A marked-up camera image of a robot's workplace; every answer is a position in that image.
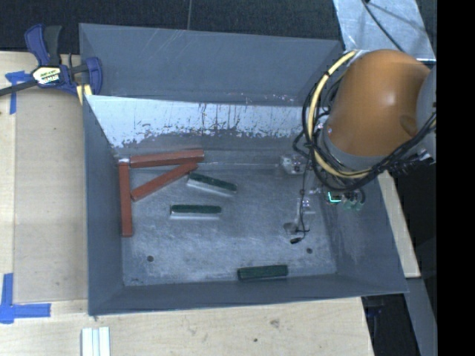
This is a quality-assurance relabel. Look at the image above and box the red-brown flat block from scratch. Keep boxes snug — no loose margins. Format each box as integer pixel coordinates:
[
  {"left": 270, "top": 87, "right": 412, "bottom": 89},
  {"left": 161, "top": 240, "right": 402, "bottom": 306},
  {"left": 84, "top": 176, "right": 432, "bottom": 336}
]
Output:
[
  {"left": 117, "top": 161, "right": 134, "bottom": 238},
  {"left": 130, "top": 161, "right": 200, "bottom": 202},
  {"left": 129, "top": 148, "right": 206, "bottom": 169}
]

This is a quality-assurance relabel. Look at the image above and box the dark green flat block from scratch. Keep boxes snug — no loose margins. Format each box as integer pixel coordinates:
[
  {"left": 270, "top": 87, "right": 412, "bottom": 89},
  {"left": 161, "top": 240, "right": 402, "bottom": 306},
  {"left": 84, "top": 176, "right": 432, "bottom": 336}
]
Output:
[
  {"left": 187, "top": 171, "right": 238, "bottom": 194},
  {"left": 169, "top": 203, "right": 223, "bottom": 217},
  {"left": 236, "top": 264, "right": 289, "bottom": 282}
]

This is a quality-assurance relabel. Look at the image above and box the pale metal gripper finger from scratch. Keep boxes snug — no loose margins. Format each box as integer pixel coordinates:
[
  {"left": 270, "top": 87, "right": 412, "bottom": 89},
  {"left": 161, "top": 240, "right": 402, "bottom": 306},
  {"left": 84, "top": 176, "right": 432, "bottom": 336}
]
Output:
[
  {"left": 281, "top": 154, "right": 310, "bottom": 177},
  {"left": 284, "top": 197, "right": 317, "bottom": 235}
]

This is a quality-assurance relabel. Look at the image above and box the grey metal bin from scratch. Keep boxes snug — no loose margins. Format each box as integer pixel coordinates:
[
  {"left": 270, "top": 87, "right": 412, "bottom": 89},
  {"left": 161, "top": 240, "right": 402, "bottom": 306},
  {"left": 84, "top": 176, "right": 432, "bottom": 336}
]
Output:
[{"left": 77, "top": 22, "right": 410, "bottom": 317}]

